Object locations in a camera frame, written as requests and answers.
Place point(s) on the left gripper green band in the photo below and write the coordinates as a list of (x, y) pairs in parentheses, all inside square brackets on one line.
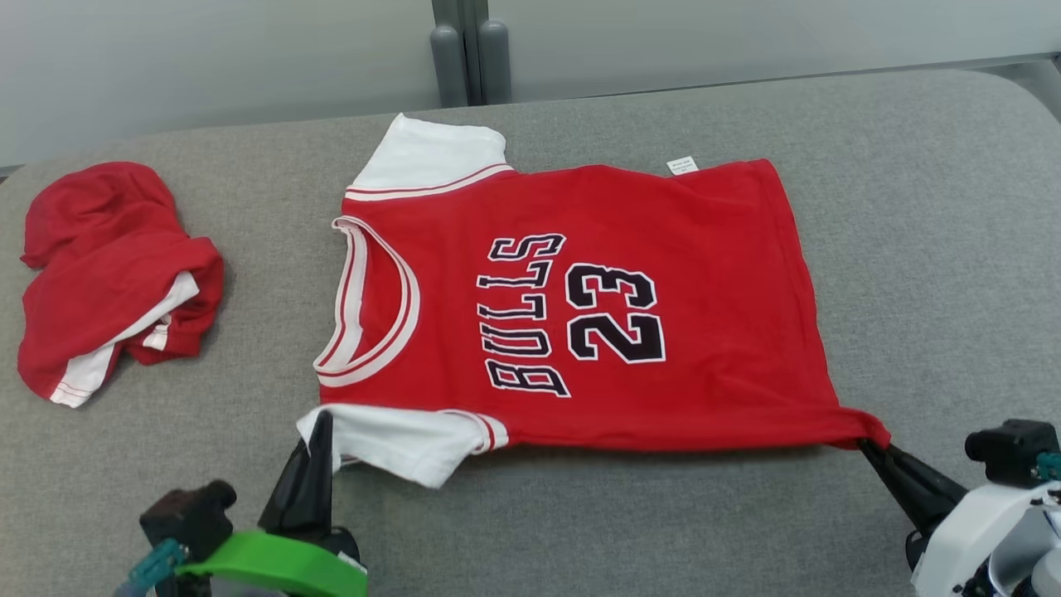
[(282, 568)]

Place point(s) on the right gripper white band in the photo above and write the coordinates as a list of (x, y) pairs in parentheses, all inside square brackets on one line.
[(970, 539)]

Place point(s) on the red Bulls 23 jersey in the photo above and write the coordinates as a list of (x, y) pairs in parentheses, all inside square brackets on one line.
[(704, 290)]

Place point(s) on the red shorts with white stripe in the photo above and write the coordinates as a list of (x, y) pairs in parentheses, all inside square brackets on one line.
[(108, 274)]

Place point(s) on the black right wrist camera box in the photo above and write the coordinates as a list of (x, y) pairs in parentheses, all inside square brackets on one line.
[(1007, 452)]

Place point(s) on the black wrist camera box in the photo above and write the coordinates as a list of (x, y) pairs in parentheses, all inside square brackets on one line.
[(186, 518), (1007, 452)]

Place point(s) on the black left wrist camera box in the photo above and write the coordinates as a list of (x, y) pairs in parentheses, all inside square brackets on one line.
[(186, 518)]

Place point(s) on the grey double partition post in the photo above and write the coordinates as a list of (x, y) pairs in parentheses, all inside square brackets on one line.
[(448, 58)]

